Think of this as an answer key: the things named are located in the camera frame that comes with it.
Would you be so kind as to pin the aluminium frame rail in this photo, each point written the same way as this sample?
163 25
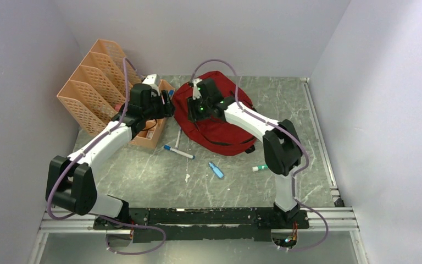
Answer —
320 219

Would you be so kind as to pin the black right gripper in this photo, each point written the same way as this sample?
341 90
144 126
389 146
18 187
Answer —
193 115

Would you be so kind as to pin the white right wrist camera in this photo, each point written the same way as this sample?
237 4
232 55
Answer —
196 94

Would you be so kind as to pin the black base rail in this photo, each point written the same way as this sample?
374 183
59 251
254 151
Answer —
146 234

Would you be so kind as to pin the orange plastic desk organizer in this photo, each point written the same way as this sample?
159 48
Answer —
96 88

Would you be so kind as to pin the blue white marker pen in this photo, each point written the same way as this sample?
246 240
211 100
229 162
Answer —
175 150

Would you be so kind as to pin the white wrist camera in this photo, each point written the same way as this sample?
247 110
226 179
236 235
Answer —
196 94
153 81

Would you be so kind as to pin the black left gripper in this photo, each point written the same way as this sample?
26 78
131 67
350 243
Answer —
167 109

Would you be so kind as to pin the white green glue stick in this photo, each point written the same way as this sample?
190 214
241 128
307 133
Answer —
259 168

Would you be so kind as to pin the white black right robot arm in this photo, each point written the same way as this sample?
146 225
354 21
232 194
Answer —
282 148

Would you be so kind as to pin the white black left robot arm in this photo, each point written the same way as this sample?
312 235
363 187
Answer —
71 180

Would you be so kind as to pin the red student backpack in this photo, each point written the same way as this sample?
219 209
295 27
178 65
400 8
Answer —
214 134

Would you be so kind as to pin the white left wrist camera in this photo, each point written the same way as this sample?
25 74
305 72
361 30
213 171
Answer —
153 81

